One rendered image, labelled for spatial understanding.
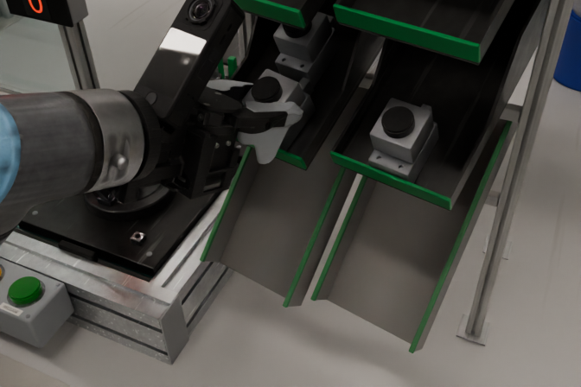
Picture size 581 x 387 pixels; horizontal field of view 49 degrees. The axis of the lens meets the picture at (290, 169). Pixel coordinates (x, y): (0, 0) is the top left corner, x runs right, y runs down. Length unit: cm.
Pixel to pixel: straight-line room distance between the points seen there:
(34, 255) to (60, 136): 55
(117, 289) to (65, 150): 46
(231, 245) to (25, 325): 28
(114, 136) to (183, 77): 8
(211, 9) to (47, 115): 16
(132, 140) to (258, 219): 37
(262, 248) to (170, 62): 36
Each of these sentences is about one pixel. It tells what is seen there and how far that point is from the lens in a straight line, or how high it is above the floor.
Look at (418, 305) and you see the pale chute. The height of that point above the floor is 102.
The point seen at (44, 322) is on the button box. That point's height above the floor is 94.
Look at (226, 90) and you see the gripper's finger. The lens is 61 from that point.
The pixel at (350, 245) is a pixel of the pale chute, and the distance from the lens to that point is 79.
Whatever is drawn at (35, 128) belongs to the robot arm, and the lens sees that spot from 43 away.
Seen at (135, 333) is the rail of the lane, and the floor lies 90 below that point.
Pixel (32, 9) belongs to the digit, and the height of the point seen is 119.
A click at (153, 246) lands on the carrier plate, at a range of 91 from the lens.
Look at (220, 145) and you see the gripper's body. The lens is 56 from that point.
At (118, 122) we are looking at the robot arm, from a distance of 47.
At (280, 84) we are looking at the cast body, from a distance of 65.
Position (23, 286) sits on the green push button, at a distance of 91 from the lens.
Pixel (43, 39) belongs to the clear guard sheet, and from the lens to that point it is 118.
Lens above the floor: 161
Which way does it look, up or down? 40 degrees down
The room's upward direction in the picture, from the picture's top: 2 degrees counter-clockwise
